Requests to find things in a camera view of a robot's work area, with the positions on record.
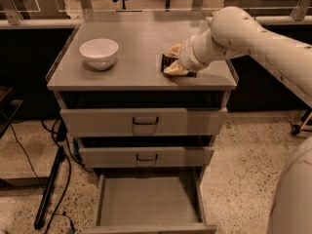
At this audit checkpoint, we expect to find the bottom grey drawer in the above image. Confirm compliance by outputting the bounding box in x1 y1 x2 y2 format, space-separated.
82 171 216 234

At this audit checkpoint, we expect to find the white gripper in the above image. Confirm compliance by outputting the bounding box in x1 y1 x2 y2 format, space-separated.
164 32 214 76

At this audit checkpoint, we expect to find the black floor cable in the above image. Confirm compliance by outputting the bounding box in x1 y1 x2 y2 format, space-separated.
9 119 92 234

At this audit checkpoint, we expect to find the top grey drawer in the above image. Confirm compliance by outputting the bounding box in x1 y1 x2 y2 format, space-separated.
60 107 227 137

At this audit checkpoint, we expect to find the white ceramic bowl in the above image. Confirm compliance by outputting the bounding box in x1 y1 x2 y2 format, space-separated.
79 38 119 70

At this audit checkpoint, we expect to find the white horizontal rail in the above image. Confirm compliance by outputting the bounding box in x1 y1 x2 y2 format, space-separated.
0 16 312 29

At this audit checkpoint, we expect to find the grey drawer cabinet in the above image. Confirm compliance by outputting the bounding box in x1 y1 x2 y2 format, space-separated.
45 11 240 234

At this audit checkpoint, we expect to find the wheeled cart base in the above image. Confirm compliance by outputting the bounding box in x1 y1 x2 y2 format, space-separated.
291 109 312 136

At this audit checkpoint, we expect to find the middle grey drawer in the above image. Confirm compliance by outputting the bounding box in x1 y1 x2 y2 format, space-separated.
80 146 214 168

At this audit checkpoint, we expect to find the grey drawer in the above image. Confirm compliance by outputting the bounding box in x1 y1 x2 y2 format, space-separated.
82 171 216 234
60 107 227 137
80 146 214 168

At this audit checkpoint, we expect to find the dark rxbar chocolate bar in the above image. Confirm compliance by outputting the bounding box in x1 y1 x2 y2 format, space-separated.
161 55 197 77

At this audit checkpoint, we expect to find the black desk frame leg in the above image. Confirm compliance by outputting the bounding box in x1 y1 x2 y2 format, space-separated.
34 146 64 230

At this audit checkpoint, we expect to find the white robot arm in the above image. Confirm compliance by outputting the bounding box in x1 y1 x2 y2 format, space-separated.
164 7 312 234

